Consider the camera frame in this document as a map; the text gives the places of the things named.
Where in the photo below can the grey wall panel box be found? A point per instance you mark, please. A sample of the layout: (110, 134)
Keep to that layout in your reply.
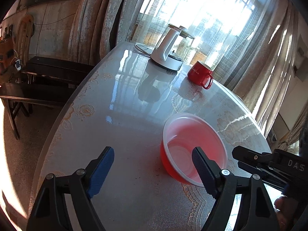
(302, 60)

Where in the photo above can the red plastic bowl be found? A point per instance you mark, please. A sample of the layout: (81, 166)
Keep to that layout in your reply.
(182, 134)

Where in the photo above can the white sheer curtain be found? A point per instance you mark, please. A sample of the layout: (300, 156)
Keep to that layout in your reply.
(216, 16)

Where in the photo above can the tied beige curtain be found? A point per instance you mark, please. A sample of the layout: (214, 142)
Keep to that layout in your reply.
(294, 134)

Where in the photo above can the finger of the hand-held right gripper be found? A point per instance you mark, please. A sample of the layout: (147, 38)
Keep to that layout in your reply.
(272, 175)
(252, 158)

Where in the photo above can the red mug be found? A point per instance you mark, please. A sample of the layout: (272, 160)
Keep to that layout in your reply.
(197, 73)

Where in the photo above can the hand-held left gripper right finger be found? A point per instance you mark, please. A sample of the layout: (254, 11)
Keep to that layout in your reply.
(204, 170)

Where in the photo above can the beige velvet curtain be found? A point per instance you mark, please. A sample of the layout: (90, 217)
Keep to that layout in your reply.
(267, 77)
(96, 16)

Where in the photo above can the dark wooden bench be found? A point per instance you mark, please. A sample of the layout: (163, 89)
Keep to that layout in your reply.
(36, 93)
(60, 67)

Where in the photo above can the person's right hand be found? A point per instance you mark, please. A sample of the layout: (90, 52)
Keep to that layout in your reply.
(282, 209)

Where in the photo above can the white glass electric kettle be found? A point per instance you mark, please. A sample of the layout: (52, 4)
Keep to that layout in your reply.
(166, 53)

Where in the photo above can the light wooden chair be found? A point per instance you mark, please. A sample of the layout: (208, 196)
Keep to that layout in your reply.
(24, 36)

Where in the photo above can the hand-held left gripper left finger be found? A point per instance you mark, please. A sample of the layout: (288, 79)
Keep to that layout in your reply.
(101, 173)

